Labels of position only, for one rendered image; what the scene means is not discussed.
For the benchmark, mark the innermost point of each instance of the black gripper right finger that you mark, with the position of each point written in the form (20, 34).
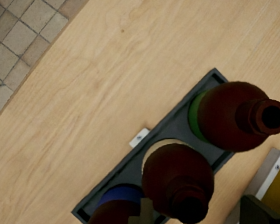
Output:
(254, 211)

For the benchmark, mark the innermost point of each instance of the dark grey tray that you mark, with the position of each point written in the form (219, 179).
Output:
(173, 125)

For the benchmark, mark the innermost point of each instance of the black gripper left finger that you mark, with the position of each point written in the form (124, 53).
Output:
(146, 213)

